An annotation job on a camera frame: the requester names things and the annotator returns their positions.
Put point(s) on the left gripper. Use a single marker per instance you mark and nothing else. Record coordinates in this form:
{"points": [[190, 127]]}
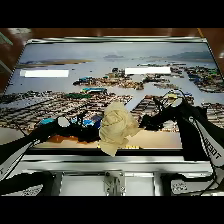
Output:
{"points": [[86, 132]]}

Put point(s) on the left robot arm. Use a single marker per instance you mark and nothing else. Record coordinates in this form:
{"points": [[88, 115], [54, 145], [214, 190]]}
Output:
{"points": [[23, 144]]}

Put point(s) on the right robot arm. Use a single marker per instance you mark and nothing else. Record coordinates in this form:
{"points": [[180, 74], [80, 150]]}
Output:
{"points": [[190, 133]]}

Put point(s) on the cream garment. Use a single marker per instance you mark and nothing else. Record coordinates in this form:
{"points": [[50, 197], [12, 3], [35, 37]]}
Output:
{"points": [[116, 128]]}

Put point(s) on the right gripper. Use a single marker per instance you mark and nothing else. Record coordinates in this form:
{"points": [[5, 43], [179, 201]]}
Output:
{"points": [[151, 122]]}

